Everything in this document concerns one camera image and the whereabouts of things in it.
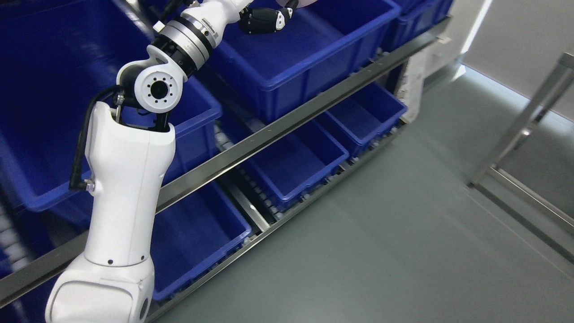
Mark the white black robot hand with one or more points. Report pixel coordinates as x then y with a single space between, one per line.
252 20

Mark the pink bowl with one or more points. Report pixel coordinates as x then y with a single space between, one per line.
295 3

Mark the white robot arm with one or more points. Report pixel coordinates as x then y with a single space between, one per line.
124 150

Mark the blue bin upper middle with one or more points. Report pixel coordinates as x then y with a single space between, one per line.
272 74

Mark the blue bin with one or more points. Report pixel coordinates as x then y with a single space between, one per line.
362 118
416 17
294 165
56 56
192 236
272 74

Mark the blue bin lower middle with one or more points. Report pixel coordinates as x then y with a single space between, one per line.
294 165

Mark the metal shelf rack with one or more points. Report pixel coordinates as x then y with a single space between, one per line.
16 285

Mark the blue bin upper left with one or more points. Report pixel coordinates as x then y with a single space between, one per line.
56 56

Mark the blue bin upper right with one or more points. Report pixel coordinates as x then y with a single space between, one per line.
416 17

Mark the blue bin lower right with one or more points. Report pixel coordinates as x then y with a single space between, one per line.
362 118

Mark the blue bin lower left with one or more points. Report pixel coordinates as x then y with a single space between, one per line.
192 236

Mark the stainless steel table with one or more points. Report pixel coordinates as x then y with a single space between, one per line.
529 172

